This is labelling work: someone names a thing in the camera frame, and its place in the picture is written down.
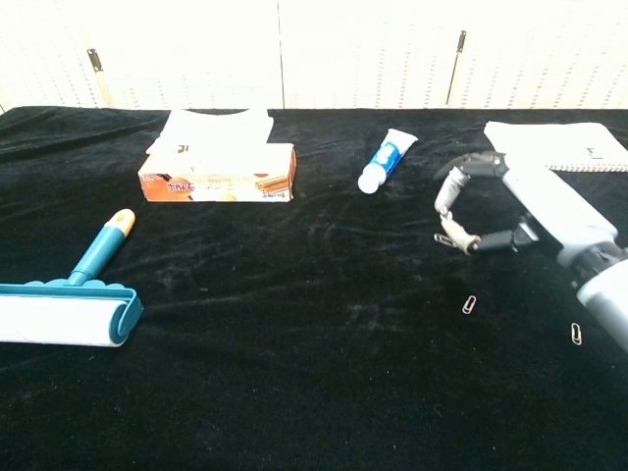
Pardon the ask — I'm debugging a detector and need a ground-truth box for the beige spiral notebook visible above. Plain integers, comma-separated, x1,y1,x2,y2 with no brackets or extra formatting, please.
483,121,628,174

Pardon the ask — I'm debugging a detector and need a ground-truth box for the teal lint roller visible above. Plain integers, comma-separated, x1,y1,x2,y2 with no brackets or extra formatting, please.
0,208,145,348

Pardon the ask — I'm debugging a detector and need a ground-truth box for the woven folding screen panel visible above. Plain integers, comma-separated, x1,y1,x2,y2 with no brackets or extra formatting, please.
278,0,462,110
445,0,628,110
0,0,115,110
95,0,285,110

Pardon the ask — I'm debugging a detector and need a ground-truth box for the blue white toothpaste tube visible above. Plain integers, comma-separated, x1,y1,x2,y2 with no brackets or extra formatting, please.
357,128,419,194

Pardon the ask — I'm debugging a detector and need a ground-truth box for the orange snack box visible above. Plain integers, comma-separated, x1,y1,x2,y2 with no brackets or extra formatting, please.
137,142,298,203

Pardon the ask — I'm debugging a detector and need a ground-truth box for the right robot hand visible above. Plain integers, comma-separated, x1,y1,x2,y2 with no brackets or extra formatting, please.
434,151,619,269

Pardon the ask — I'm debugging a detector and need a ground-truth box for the black velvet tablecloth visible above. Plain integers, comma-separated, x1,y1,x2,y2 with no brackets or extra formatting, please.
0,105,628,471

